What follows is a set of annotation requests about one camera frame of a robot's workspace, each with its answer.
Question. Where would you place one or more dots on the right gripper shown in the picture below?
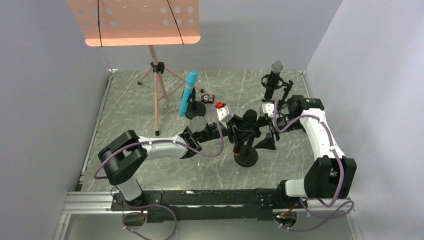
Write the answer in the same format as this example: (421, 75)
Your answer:
(269, 124)

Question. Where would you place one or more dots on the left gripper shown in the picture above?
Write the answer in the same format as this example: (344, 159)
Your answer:
(235, 129)

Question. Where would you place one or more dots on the black microphone orange tip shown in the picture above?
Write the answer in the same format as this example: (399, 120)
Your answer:
(250, 117)

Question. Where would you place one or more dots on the black tall mic stand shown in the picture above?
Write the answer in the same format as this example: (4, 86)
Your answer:
(249, 160)

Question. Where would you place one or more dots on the black round-base mic stand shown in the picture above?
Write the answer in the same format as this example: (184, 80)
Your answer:
(194, 107)

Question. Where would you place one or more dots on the black microphone silver grille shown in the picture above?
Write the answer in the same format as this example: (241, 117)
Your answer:
(273, 79)

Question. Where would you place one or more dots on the blue microphone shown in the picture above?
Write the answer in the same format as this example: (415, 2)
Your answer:
(190, 82)

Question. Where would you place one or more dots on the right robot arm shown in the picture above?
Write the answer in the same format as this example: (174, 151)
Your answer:
(332, 173)

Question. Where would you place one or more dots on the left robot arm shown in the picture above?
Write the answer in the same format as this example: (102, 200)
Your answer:
(121, 158)

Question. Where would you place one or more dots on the pink music stand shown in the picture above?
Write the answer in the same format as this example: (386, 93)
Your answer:
(116, 23)

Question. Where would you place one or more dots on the small red black cube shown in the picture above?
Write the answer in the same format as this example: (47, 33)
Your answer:
(208, 98)

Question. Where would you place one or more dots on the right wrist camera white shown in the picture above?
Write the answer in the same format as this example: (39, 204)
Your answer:
(267, 110)

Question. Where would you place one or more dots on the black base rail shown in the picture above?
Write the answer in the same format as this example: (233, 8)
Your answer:
(187, 205)

